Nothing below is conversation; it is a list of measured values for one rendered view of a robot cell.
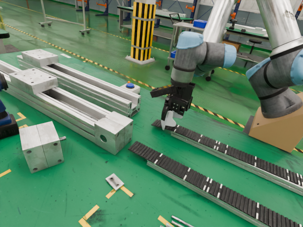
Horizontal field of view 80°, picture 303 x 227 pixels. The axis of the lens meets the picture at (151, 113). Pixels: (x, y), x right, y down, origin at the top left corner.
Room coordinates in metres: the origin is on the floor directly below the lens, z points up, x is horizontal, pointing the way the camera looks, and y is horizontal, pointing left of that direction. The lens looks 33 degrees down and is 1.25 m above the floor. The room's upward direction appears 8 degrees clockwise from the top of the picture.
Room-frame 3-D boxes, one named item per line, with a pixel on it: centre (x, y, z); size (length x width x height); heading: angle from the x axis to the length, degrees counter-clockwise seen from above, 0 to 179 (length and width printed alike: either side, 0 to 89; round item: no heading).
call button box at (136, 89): (0.84, 0.13, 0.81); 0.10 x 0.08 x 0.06; 154
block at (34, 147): (0.39, 0.31, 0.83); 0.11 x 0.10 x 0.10; 130
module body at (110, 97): (0.86, 0.44, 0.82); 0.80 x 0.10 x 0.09; 64
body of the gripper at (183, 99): (0.60, -0.09, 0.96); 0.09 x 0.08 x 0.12; 64
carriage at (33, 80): (0.69, 0.52, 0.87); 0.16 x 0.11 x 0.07; 64
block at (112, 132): (0.50, 0.12, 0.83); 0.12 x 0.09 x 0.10; 154
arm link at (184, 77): (0.60, -0.09, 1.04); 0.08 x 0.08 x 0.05
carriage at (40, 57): (0.97, 0.66, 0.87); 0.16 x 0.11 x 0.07; 64
